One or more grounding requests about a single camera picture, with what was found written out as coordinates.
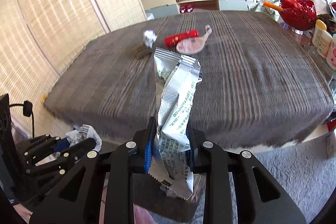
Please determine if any white bottle pink label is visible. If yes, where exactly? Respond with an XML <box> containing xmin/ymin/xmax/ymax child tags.
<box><xmin>326</xmin><ymin>34</ymin><xmax>336</xmax><ymax>71</ymax></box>

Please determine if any silver green printed pouch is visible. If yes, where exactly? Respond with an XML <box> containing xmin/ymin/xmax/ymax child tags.
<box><xmin>149</xmin><ymin>48</ymin><xmax>202</xmax><ymax>200</ymax></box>

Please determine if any grey fluffy rug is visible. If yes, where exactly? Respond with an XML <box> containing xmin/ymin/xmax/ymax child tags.
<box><xmin>249</xmin><ymin>135</ymin><xmax>335</xmax><ymax>222</ymax></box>

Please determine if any person's left hand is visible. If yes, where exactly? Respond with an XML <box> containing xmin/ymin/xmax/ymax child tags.
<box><xmin>13</xmin><ymin>204</ymin><xmax>33</xmax><ymax>223</ymax></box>

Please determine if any white lotion bottle yellow cap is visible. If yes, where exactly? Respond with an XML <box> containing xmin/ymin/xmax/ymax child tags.
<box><xmin>311</xmin><ymin>19</ymin><xmax>327</xmax><ymax>47</ymax></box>

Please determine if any clear pink plastic wrapper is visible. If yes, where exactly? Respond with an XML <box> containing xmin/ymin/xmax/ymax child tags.
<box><xmin>176</xmin><ymin>25</ymin><xmax>212</xmax><ymax>55</ymax></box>

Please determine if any red cylindrical can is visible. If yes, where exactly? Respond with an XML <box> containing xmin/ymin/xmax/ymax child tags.
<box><xmin>164</xmin><ymin>30</ymin><xmax>199</xmax><ymax>48</ymax></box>

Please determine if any red fruit basket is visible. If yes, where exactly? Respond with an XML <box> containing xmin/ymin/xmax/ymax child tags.
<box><xmin>279</xmin><ymin>0</ymin><xmax>317</xmax><ymax>31</ymax></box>

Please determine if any small white paper ball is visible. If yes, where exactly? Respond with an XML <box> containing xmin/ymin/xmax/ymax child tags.
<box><xmin>143</xmin><ymin>30</ymin><xmax>157</xmax><ymax>48</ymax></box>

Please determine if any black velcro strap cable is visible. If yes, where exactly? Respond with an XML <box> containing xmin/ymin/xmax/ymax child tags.
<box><xmin>8</xmin><ymin>100</ymin><xmax>36</xmax><ymax>138</ymax></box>

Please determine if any black trash bin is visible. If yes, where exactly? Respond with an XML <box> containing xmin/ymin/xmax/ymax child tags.
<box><xmin>133</xmin><ymin>174</ymin><xmax>206</xmax><ymax>223</ymax></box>

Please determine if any bamboo folding screen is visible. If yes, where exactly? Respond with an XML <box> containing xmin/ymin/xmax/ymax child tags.
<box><xmin>1</xmin><ymin>0</ymin><xmax>145</xmax><ymax>136</ymax></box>

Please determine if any orange handle tool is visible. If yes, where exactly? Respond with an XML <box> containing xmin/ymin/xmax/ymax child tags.
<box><xmin>263</xmin><ymin>1</ymin><xmax>283</xmax><ymax>12</ymax></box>

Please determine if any white receipt paper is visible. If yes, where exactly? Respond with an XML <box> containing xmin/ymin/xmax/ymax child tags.
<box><xmin>65</xmin><ymin>124</ymin><xmax>102</xmax><ymax>152</ymax></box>

